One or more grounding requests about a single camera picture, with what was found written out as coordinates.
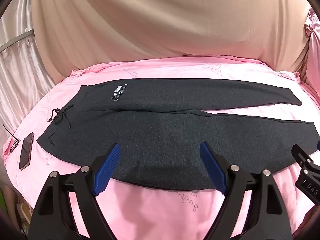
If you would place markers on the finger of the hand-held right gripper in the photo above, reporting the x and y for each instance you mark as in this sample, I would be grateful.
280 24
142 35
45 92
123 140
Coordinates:
298 153

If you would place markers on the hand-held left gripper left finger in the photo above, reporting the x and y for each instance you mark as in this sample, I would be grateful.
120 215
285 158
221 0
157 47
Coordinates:
106 171

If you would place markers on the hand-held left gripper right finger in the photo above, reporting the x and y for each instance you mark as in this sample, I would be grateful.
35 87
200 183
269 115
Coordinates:
213 171

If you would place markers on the dark grey pants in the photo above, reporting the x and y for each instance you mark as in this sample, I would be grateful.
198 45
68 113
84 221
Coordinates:
162 130

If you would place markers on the pink bed sheet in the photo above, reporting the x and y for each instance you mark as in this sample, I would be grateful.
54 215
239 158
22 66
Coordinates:
175 212

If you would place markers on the smartphone with patterned case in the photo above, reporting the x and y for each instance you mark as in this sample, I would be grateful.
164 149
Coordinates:
26 152

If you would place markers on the eyeglasses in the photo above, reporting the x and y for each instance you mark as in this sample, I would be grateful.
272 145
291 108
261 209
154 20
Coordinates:
15 146

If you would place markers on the pink pillow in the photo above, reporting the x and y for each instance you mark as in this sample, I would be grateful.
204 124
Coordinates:
315 42

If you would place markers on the shiny pale satin curtain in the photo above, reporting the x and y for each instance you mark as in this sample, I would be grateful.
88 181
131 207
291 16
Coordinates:
22 80

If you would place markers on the grey metal rod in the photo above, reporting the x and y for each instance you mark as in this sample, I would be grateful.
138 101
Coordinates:
17 39

